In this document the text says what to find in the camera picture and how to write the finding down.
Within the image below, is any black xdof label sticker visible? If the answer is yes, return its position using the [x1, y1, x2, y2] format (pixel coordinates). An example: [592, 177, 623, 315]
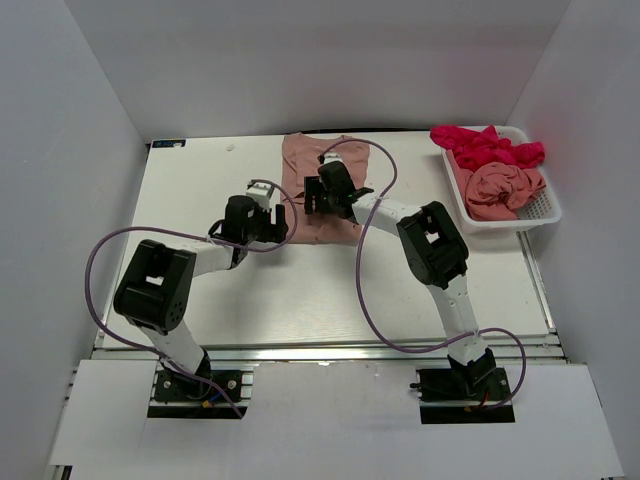
[150, 139, 186, 149]

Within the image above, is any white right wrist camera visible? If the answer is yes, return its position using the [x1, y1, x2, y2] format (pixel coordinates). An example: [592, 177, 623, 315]
[318, 152, 344, 166]

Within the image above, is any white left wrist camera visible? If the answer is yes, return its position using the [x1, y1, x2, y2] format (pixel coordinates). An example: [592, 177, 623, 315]
[245, 180, 275, 211]

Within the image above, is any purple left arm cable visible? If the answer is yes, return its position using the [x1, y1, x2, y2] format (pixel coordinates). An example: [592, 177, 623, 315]
[84, 178, 300, 419]

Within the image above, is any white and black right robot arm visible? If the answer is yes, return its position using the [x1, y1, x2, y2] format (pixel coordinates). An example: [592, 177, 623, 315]
[304, 154, 496, 399]

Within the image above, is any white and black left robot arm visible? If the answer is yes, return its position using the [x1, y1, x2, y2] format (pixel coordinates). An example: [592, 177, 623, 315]
[113, 195, 291, 399]

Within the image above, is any coral pink t shirt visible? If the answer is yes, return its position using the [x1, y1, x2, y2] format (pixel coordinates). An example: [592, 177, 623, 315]
[461, 162, 546, 221]

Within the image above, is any magenta t shirt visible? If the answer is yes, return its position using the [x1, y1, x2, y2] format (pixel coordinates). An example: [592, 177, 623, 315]
[430, 125, 546, 172]

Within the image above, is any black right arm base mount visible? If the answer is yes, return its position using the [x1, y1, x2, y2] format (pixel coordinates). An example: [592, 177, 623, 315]
[409, 368, 515, 425]

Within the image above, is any dusty pink t shirt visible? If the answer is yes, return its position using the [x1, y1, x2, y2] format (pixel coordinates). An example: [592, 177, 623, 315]
[281, 133, 361, 245]

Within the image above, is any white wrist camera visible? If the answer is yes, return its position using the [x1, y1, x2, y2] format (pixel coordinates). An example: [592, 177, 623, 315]
[318, 152, 344, 166]
[245, 180, 275, 211]

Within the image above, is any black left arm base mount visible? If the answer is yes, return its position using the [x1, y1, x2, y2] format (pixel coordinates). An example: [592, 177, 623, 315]
[147, 369, 253, 420]

